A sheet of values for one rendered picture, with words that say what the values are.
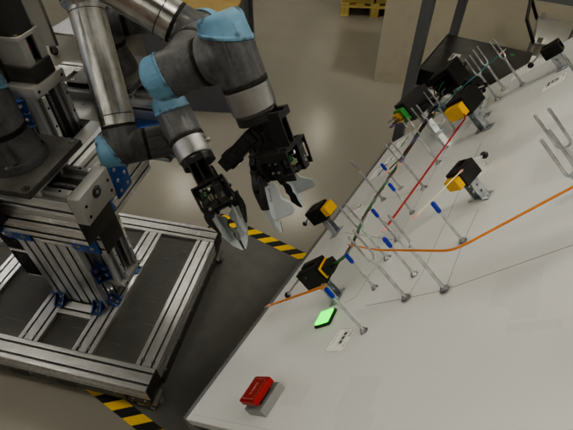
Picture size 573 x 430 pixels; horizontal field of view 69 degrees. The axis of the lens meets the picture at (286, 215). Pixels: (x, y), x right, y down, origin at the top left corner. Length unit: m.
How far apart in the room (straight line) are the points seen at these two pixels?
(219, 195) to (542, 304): 0.57
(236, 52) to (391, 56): 3.28
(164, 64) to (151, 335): 1.37
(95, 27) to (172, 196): 1.84
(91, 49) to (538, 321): 0.93
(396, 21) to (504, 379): 3.44
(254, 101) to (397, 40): 3.22
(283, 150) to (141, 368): 1.32
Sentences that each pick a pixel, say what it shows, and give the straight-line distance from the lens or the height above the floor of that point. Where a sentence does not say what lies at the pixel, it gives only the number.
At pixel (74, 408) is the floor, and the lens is 2.12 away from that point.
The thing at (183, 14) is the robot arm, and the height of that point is 1.55.
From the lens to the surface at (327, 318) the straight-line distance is 0.80.
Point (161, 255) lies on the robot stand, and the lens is 2.15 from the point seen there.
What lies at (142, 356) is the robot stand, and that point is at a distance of 1.85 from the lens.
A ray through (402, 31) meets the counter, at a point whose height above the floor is 0.45.
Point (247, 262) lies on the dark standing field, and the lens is 2.31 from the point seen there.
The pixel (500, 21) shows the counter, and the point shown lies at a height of 0.58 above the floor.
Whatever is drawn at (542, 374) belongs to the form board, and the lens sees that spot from 0.48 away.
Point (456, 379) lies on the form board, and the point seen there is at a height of 1.36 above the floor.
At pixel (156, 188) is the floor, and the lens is 2.84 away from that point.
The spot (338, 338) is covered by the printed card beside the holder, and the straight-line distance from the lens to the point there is 0.74.
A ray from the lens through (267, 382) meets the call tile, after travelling 0.75.
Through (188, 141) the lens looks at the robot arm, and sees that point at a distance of 0.88.
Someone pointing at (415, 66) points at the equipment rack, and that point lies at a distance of 1.57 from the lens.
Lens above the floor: 1.81
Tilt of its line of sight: 45 degrees down
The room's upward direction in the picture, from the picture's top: straight up
